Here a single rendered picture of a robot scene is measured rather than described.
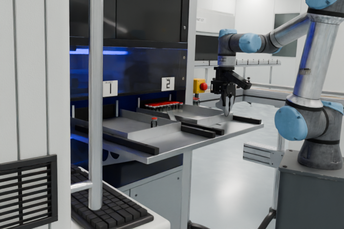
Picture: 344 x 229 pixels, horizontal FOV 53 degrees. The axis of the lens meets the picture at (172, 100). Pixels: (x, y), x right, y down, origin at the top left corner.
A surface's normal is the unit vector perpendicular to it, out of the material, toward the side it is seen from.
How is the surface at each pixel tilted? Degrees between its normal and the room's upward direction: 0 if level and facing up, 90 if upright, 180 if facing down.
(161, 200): 90
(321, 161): 73
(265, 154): 90
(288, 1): 90
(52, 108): 90
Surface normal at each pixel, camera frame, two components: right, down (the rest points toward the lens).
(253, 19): -0.66, 0.09
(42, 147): 0.65, 0.14
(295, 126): -0.85, 0.18
